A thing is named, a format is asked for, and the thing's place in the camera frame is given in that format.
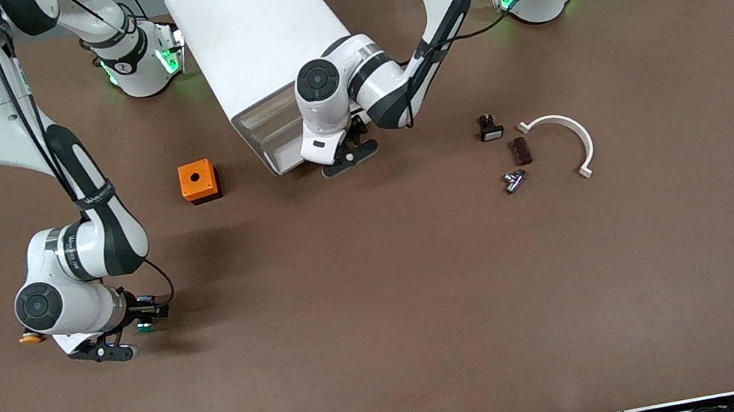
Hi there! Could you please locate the green push button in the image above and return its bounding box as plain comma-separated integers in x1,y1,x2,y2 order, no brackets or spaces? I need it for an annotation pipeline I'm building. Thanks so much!
133,315,161,337

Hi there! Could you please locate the orange box with hole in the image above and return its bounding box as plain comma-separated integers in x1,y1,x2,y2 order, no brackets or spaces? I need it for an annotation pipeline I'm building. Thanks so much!
176,157,223,207

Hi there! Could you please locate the brown table cover sheet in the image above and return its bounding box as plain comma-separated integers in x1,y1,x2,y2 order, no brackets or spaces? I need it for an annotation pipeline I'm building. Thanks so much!
0,0,734,412

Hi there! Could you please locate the small purple metal part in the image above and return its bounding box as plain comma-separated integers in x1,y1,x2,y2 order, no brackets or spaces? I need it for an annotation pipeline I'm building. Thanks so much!
502,167,531,196

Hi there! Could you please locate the brown terminal block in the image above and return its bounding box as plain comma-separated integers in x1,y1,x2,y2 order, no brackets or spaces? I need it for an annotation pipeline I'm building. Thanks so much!
512,135,534,167

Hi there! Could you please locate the white curved pipe clamp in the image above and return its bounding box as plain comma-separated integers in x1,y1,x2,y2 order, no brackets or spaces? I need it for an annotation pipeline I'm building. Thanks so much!
517,108,600,190

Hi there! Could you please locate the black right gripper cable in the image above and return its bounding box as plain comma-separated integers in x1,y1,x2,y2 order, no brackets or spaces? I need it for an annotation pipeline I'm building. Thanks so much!
142,252,178,309

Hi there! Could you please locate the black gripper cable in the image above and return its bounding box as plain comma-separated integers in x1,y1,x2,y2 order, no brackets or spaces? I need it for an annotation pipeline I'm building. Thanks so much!
142,252,178,309
387,0,593,127

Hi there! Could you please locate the black white switch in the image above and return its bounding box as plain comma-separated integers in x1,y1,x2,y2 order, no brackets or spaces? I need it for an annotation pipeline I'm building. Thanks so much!
477,111,507,144

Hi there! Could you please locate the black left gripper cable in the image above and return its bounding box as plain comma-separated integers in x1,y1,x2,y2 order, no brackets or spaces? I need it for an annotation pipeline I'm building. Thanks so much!
387,0,593,127

